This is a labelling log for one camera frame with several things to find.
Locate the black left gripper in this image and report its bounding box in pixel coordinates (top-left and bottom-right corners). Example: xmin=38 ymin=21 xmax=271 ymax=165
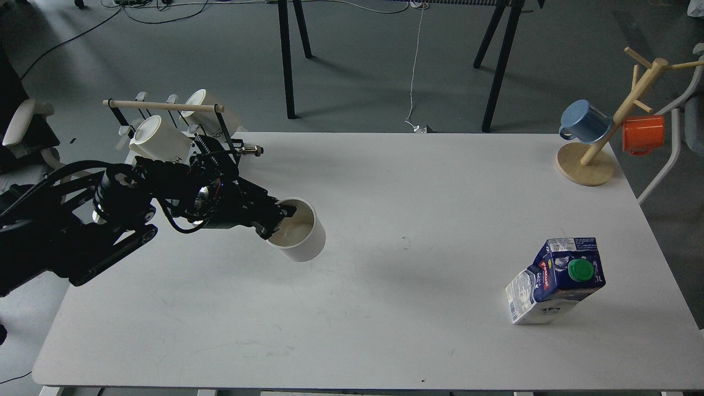
xmin=134 ymin=135 xmax=297 ymax=238

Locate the white mug black handle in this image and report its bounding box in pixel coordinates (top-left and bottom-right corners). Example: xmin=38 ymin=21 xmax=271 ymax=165
xmin=267 ymin=197 xmax=326 ymax=262

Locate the blue white milk carton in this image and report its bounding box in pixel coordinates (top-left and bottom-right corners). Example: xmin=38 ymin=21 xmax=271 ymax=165
xmin=505 ymin=236 xmax=606 ymax=325

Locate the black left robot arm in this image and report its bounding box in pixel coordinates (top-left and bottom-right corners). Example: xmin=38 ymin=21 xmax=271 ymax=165
xmin=1 ymin=135 xmax=297 ymax=296

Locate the white mug rear on rack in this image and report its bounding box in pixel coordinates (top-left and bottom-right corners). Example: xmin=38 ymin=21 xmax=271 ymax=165
xmin=179 ymin=89 xmax=243 ymax=142

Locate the white mug on rack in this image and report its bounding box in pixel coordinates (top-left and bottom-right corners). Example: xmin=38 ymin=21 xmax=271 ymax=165
xmin=129 ymin=115 xmax=191 ymax=163
xmin=179 ymin=89 xmax=243 ymax=142

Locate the white mug front on rack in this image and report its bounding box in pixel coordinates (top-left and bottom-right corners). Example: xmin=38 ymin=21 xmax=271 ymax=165
xmin=129 ymin=115 xmax=191 ymax=163

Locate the black table leg left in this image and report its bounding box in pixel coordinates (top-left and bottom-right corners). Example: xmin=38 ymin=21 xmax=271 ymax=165
xmin=277 ymin=0 xmax=312 ymax=120

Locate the black table leg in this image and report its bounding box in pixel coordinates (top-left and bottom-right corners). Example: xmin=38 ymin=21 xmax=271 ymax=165
xmin=472 ymin=1 xmax=526 ymax=133
xmin=277 ymin=0 xmax=312 ymax=120

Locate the white chair at left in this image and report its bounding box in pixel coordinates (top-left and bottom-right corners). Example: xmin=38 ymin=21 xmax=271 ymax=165
xmin=1 ymin=98 xmax=60 ymax=174

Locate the wooden mug tree stand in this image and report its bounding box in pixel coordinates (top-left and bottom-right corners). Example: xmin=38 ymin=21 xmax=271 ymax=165
xmin=555 ymin=47 xmax=703 ymax=187

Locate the black table leg right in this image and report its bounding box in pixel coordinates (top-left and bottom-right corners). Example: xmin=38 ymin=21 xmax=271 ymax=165
xmin=472 ymin=1 xmax=526 ymax=133

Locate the blue metal mug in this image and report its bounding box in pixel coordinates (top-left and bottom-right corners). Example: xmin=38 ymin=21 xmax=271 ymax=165
xmin=558 ymin=99 xmax=614 ymax=145

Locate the orange mug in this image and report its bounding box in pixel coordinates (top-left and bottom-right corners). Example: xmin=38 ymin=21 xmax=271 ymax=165
xmin=623 ymin=115 xmax=666 ymax=156

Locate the grey white office chair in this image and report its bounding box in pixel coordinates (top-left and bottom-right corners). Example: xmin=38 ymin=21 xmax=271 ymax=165
xmin=637 ymin=65 xmax=703 ymax=205

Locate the white hanging cable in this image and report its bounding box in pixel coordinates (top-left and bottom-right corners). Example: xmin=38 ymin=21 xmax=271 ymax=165
xmin=404 ymin=0 xmax=430 ymax=134

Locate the black wire mug rack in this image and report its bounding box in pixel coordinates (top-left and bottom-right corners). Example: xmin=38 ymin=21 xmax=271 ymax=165
xmin=102 ymin=95 xmax=244 ymax=164

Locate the black floor cable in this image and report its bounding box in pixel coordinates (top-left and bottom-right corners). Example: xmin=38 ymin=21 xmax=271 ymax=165
xmin=22 ymin=0 xmax=410 ymax=78

